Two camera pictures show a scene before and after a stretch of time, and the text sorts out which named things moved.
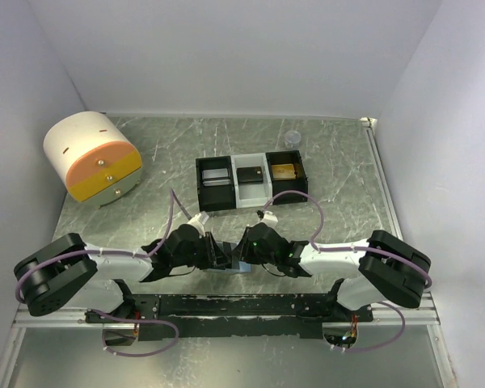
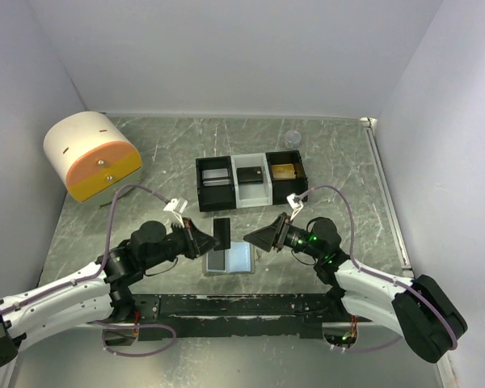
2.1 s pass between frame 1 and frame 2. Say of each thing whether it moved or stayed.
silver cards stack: stayed
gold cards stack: stayed
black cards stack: stayed
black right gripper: moved
